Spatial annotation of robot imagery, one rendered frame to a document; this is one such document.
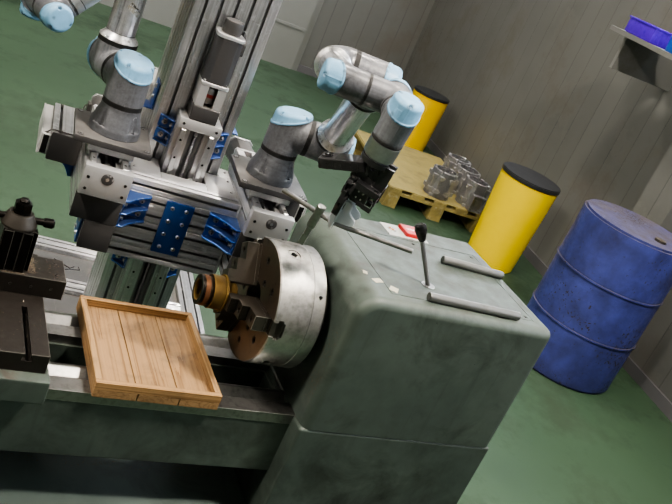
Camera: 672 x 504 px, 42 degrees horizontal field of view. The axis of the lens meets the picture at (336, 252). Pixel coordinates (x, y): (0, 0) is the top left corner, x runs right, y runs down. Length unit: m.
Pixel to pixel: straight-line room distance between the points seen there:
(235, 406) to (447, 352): 0.54
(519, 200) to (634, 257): 1.53
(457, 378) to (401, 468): 0.31
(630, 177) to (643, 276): 1.57
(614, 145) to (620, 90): 0.44
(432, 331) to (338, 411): 0.30
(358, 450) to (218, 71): 1.18
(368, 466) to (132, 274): 1.06
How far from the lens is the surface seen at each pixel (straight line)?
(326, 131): 2.64
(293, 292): 2.06
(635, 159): 6.63
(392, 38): 10.33
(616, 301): 5.20
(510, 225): 6.48
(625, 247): 5.10
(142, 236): 2.74
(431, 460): 2.45
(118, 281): 3.03
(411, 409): 2.29
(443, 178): 6.97
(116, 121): 2.60
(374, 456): 2.35
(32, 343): 1.96
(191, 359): 2.23
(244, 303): 2.09
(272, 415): 2.20
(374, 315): 2.05
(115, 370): 2.10
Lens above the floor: 2.05
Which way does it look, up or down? 21 degrees down
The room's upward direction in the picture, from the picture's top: 24 degrees clockwise
